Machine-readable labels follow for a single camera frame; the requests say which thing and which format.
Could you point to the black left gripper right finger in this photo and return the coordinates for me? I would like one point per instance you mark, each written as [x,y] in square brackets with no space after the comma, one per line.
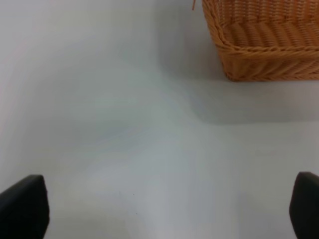
[304,206]

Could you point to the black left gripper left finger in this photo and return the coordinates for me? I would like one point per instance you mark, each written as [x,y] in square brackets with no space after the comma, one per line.
[24,209]

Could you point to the orange wicker basket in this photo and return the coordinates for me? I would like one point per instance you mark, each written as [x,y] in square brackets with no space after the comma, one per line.
[265,40]

